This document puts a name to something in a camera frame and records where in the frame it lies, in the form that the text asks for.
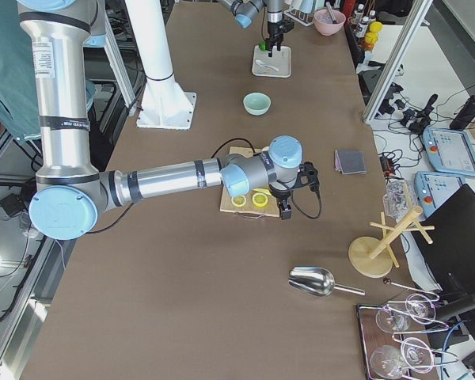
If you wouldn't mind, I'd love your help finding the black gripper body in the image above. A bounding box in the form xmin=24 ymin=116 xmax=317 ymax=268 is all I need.
xmin=267 ymin=20 xmax=294 ymax=44
xmin=269 ymin=181 xmax=293 ymax=207

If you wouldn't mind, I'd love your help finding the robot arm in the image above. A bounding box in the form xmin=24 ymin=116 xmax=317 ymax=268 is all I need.
xmin=218 ymin=0 xmax=294 ymax=58
xmin=17 ymin=1 xmax=302 ymax=240

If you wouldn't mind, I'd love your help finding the pink bowl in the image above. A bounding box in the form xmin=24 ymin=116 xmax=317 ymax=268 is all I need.
xmin=313 ymin=9 xmax=347 ymax=36

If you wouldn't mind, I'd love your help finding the light green ceramic bowl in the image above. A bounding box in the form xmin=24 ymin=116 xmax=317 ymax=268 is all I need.
xmin=242 ymin=93 xmax=272 ymax=116

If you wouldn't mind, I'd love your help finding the wooden cutting board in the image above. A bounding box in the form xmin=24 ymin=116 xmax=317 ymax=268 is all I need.
xmin=219 ymin=146 xmax=283 ymax=219

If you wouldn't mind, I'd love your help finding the yellow plastic knife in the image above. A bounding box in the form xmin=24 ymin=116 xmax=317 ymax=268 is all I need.
xmin=253 ymin=188 xmax=272 ymax=196

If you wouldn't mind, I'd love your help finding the lemon half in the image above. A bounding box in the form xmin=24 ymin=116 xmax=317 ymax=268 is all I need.
xmin=252 ymin=192 xmax=268 ymax=208

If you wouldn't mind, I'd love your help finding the beige rabbit serving tray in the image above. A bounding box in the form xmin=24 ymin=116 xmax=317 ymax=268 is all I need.
xmin=251 ymin=45 xmax=292 ymax=78

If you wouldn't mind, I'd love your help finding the lemon slice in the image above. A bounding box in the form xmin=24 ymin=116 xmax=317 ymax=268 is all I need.
xmin=230 ymin=196 xmax=247 ymax=208

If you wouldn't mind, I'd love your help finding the folded grey cloth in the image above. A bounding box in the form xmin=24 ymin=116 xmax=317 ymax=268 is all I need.
xmin=334 ymin=150 xmax=367 ymax=175

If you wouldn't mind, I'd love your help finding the metal scoop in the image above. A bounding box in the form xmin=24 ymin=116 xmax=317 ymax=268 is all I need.
xmin=288 ymin=266 xmax=366 ymax=297

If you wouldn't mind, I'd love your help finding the wooden mug tree stand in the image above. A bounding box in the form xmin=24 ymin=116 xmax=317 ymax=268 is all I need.
xmin=348 ymin=206 xmax=435 ymax=278

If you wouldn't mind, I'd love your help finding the lower teach pendant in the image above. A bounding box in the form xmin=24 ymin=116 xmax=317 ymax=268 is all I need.
xmin=414 ymin=171 xmax=466 ymax=217

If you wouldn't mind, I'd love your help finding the teach pendant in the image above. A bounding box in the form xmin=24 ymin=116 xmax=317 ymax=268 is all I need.
xmin=414 ymin=171 xmax=466 ymax=217
xmin=422 ymin=127 xmax=475 ymax=177

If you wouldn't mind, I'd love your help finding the black glass rack tray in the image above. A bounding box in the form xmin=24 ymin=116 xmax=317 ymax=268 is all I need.
xmin=355 ymin=302 xmax=420 ymax=380

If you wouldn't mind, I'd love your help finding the wine glass far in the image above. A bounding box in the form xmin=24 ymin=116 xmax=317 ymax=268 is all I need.
xmin=375 ymin=293 xmax=435 ymax=333

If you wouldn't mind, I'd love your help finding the wine glass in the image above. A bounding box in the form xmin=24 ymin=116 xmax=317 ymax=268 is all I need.
xmin=375 ymin=293 xmax=435 ymax=333
xmin=370 ymin=337 xmax=435 ymax=379

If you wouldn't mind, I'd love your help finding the upper teach pendant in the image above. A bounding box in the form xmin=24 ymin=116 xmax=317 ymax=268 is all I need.
xmin=422 ymin=127 xmax=475 ymax=177

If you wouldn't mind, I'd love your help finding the black laptop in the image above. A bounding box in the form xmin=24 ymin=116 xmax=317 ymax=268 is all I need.
xmin=412 ymin=184 xmax=475 ymax=294

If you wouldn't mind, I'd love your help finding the wine glass near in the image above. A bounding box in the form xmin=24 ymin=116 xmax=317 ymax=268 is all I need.
xmin=370 ymin=337 xmax=435 ymax=379

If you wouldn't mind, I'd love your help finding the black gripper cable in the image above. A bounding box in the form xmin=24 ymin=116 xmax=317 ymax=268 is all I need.
xmin=288 ymin=161 xmax=323 ymax=220

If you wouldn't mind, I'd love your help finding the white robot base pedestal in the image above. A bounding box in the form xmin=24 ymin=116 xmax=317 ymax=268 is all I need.
xmin=126 ymin=0 xmax=196 ymax=131

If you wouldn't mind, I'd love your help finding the aluminium frame post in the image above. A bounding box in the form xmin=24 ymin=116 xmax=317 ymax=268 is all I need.
xmin=363 ymin=0 xmax=433 ymax=124

